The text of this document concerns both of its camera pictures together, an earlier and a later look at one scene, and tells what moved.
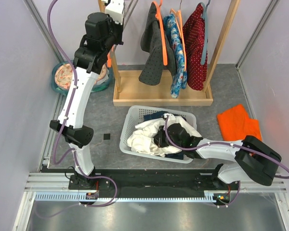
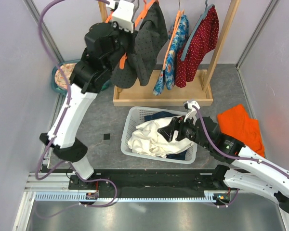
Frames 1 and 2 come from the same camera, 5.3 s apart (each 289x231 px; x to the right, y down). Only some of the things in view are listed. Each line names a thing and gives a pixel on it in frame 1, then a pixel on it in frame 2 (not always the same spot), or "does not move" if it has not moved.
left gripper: (117, 31) → (129, 40)
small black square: (106, 136) does not move
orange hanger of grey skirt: (158, 15) → (146, 8)
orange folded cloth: (236, 124) does not move
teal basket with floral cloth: (62, 74) does not move
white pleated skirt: (142, 138) does not move
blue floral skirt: (179, 76) → (168, 74)
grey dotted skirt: (151, 41) → (151, 34)
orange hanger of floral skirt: (178, 19) → (180, 13)
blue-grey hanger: (205, 43) → (201, 19)
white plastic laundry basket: (134, 115) does not move
